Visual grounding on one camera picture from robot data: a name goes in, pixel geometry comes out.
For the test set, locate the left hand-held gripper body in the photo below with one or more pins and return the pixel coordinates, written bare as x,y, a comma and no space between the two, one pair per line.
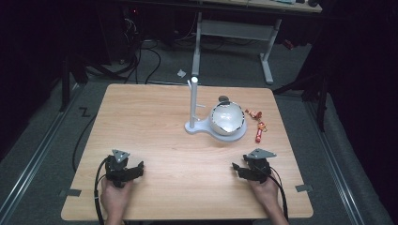
116,167

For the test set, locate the dark round lid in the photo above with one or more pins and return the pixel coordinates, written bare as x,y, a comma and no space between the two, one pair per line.
224,98

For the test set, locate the person's right hand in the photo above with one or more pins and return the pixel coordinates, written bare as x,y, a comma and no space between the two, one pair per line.
265,195

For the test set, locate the metal floor rail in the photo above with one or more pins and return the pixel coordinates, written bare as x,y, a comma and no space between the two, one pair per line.
34,146
336,162

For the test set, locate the orange red wrapper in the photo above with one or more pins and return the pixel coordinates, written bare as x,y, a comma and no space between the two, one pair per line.
254,113

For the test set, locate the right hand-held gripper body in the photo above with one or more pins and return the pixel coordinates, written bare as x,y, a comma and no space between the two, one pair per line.
258,165

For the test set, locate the white stand with pole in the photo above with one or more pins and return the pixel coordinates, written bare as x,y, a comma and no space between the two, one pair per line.
194,125

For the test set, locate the grey tape strip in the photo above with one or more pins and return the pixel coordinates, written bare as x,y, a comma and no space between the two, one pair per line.
71,192
303,188

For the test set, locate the white paper scrap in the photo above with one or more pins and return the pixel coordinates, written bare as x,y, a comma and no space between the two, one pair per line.
181,73

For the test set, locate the black metal stand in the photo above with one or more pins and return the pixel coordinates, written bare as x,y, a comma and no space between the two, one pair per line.
313,90
70,78

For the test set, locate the red tube packet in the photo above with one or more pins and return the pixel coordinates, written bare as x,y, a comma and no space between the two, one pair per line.
259,132

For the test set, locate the person's left hand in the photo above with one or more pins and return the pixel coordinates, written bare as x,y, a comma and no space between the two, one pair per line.
114,197

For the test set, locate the white frame desk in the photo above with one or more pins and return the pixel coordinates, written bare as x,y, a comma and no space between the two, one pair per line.
237,29

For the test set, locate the white bowl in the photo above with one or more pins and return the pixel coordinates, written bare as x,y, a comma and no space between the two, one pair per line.
226,118

